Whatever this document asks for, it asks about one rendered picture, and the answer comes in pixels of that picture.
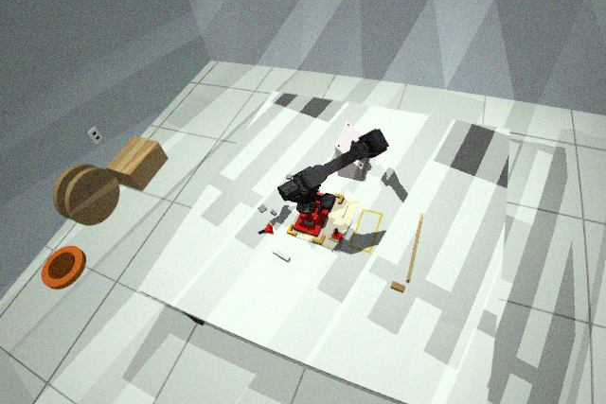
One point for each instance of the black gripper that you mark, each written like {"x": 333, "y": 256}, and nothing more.
{"x": 326, "y": 201}

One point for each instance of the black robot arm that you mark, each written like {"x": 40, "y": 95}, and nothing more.
{"x": 370, "y": 145}

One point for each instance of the small brown block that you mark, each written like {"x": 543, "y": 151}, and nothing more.
{"x": 397, "y": 286}

